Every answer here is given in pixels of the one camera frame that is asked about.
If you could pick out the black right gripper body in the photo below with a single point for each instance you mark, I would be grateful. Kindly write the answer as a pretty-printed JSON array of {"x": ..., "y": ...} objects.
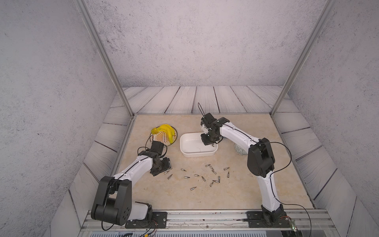
[{"x": 208, "y": 138}]

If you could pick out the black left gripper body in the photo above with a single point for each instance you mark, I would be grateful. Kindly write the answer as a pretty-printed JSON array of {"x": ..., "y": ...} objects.
[{"x": 164, "y": 165}]

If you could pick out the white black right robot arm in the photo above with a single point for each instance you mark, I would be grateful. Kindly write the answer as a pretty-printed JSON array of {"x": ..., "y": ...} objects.
[{"x": 260, "y": 161}]

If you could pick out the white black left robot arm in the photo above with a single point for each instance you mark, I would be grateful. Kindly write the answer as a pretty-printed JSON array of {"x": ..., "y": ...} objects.
[{"x": 113, "y": 200}]

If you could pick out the white rectangular storage box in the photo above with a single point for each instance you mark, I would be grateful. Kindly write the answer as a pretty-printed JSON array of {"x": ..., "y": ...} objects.
[{"x": 191, "y": 146}]

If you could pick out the patterned round plate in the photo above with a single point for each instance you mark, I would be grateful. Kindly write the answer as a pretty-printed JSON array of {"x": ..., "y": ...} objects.
[{"x": 164, "y": 136}]

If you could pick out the yellow banana bunch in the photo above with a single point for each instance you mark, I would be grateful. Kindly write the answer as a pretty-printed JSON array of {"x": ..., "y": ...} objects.
[{"x": 163, "y": 131}]

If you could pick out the patterned ceramic jar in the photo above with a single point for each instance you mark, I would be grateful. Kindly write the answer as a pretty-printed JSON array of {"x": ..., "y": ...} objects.
[{"x": 240, "y": 150}]

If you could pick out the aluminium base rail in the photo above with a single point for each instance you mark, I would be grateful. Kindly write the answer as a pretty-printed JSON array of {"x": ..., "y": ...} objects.
[{"x": 218, "y": 223}]

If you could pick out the right aluminium frame post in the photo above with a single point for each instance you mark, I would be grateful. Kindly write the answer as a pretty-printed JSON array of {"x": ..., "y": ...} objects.
[{"x": 314, "y": 35}]

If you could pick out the aluminium frame post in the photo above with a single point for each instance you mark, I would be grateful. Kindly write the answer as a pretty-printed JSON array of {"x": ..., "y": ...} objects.
[
  {"x": 82, "y": 8},
  {"x": 314, "y": 35}
]

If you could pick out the left aluminium frame post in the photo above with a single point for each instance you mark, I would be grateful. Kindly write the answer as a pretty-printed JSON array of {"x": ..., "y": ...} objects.
[{"x": 82, "y": 8}]

